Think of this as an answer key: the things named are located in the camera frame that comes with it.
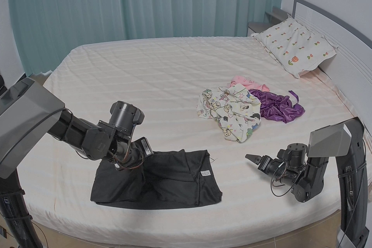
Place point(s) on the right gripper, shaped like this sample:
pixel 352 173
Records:
pixel 272 167

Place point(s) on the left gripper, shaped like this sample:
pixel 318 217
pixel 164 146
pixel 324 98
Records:
pixel 133 158

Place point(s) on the black T-shirt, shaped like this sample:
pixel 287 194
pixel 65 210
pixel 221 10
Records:
pixel 168 183

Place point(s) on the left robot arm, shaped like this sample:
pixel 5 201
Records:
pixel 26 119

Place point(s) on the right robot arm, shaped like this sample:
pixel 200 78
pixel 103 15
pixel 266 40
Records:
pixel 325 142

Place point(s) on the bed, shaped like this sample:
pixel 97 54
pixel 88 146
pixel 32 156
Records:
pixel 162 72

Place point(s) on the white printed garment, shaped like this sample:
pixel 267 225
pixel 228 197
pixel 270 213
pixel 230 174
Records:
pixel 232 113

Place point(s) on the purple satin garment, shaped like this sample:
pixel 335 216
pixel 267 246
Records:
pixel 276 107

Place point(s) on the pink garment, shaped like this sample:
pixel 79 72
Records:
pixel 242 81

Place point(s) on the white printed pillow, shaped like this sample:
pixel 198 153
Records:
pixel 293 43

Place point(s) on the grey bedside table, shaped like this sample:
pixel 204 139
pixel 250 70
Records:
pixel 258 27

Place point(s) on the blue-green curtain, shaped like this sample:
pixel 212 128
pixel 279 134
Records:
pixel 87 8

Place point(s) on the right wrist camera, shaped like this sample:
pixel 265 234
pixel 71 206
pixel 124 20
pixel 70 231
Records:
pixel 264 164

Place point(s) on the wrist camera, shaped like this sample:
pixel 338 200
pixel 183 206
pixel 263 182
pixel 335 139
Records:
pixel 146 146
pixel 264 164

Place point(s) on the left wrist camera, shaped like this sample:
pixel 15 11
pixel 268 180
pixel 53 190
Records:
pixel 146 146

